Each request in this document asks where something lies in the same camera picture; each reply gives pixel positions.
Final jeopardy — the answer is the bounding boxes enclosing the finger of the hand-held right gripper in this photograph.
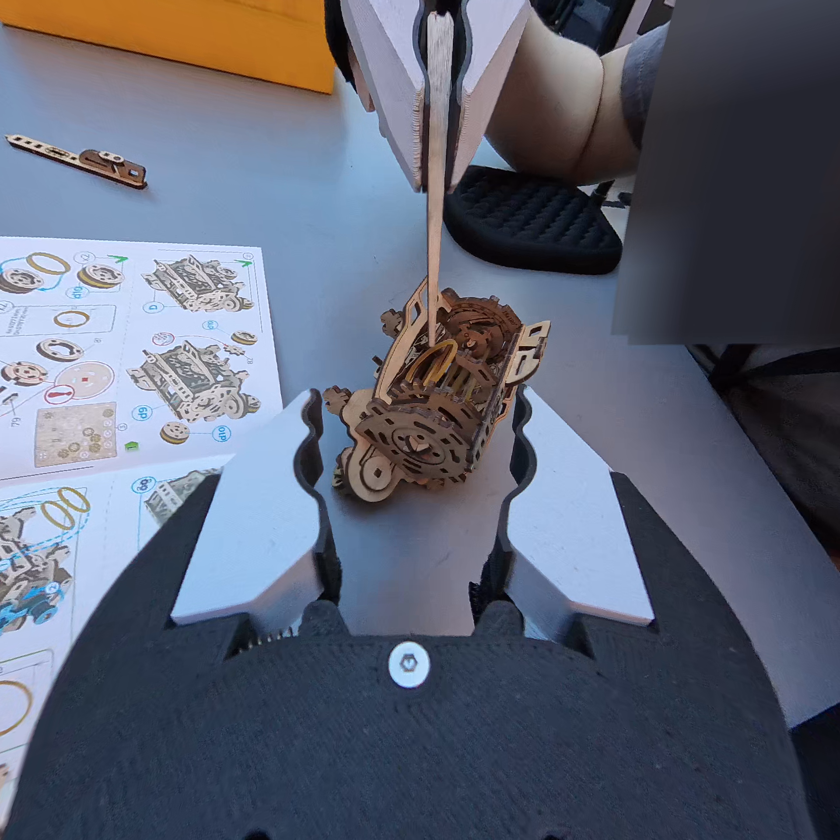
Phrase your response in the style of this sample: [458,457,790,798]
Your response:
[340,0,431,193]
[448,0,532,193]

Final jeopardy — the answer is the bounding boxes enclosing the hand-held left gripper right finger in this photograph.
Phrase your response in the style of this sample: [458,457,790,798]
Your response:
[468,385,658,642]

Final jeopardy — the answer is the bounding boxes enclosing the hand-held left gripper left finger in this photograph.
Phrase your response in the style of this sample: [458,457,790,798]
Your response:
[169,387,343,627]

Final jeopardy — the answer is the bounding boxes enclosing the thin wooden stick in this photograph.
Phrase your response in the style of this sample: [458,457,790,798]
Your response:
[423,10,455,349]

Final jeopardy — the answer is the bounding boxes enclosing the wooden mechanical model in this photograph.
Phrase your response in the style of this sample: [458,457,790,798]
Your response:
[322,276,552,506]

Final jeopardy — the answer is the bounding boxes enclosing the yellow rubber band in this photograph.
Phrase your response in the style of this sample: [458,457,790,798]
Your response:
[410,338,460,388]

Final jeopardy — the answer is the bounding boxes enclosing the person's right forearm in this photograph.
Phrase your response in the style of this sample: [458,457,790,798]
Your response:
[486,10,670,188]

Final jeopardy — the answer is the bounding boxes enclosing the yellow box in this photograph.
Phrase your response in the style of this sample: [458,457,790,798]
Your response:
[0,0,337,95]

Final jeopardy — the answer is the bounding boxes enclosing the black honeycomb chair armrest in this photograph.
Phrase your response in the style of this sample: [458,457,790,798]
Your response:
[445,165,623,277]

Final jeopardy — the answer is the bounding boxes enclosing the illustrated instruction booklet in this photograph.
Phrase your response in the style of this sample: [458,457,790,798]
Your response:
[0,236,284,811]

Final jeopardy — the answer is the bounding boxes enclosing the small flat wooden part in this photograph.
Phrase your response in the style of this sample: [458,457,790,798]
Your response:
[3,133,148,191]

